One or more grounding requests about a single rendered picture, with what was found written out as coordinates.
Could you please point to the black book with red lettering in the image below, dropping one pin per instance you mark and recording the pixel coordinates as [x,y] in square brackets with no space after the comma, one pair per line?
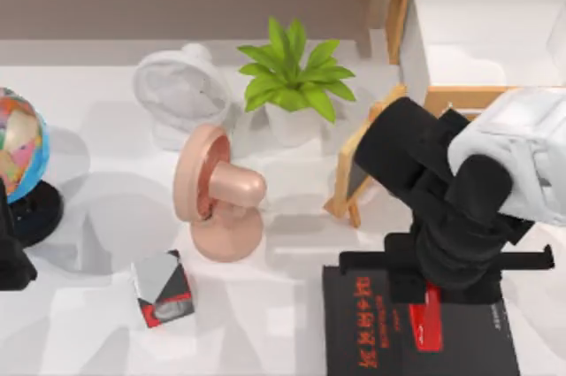
[367,323]

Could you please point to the small wooden framed blackboard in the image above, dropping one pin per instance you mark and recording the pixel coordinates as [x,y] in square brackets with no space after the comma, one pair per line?
[349,172]

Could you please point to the pink desk fan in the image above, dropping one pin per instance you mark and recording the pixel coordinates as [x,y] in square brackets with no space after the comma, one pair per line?
[221,190]

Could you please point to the green plant in white pot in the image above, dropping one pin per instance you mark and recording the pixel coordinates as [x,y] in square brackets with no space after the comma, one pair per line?
[292,84]

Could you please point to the pale wooden cabinet white inside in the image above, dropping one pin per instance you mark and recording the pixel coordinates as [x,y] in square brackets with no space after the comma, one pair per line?
[482,22]

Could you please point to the red black grey box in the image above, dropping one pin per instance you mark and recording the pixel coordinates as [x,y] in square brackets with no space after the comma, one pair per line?
[163,287]

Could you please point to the white desk fan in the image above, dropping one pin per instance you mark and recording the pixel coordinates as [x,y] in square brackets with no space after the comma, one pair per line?
[177,93]

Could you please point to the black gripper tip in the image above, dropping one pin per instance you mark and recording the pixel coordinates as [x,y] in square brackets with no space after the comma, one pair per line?
[11,243]

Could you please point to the colourful globe on black stand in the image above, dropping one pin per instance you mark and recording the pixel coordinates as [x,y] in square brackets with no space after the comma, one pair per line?
[17,146]

